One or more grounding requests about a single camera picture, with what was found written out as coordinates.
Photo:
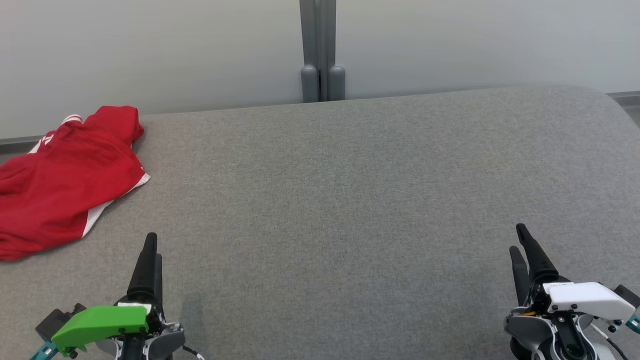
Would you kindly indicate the short dark grey skirting strip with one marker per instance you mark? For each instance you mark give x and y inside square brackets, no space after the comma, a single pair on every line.
[625,98]

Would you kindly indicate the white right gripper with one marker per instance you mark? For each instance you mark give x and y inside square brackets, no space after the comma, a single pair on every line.
[580,297]

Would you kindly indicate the grey vertical partition post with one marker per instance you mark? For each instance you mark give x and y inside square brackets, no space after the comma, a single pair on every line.
[317,30]

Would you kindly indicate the teal left camera connector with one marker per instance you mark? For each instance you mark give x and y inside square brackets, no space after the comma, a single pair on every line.
[42,352]

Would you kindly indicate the long dark grey skirting strip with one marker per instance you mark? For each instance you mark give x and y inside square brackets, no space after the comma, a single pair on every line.
[25,143]

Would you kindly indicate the teal right camera connector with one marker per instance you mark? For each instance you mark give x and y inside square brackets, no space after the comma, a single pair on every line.
[634,324]

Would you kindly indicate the grey fabric sofa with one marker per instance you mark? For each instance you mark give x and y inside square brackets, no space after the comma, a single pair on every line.
[325,200]

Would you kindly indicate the grey cylindrical post cover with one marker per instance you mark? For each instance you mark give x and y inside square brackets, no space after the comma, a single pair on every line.
[309,85]
[337,84]

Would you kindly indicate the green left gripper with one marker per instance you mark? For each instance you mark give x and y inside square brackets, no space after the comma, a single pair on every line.
[100,322]

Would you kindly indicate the teal camera connector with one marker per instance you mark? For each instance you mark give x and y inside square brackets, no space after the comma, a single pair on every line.
[42,352]
[634,324]

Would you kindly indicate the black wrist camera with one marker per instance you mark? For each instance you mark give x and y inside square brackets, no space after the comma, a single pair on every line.
[629,295]
[52,322]

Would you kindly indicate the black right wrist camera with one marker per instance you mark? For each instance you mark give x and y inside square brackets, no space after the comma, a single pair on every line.
[629,295]

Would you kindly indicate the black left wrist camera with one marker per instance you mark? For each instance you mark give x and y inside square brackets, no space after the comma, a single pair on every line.
[52,322]

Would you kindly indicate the red Bulls 23 shorts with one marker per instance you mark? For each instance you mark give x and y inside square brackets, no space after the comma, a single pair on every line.
[55,200]

